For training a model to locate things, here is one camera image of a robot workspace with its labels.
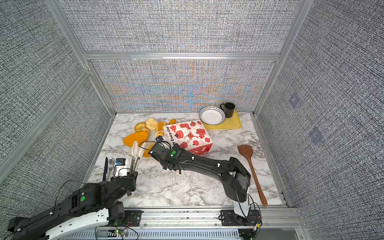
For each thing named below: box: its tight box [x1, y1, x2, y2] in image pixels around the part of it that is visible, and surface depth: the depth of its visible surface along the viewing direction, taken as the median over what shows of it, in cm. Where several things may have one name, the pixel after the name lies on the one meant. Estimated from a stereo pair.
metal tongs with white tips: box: [129, 140, 146, 174], surface depth 76 cm
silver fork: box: [106, 157, 115, 182], surface depth 94 cm
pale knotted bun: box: [145, 118, 158, 131], surface depth 109 cm
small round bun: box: [134, 122, 147, 132], surface depth 109 cm
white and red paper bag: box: [163, 120, 214, 156], surface depth 94 cm
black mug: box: [220, 102, 235, 118], surface depth 116 cm
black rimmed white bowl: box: [199, 106, 226, 126], surface depth 119 cm
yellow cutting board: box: [202, 109, 242, 130], surface depth 112 cm
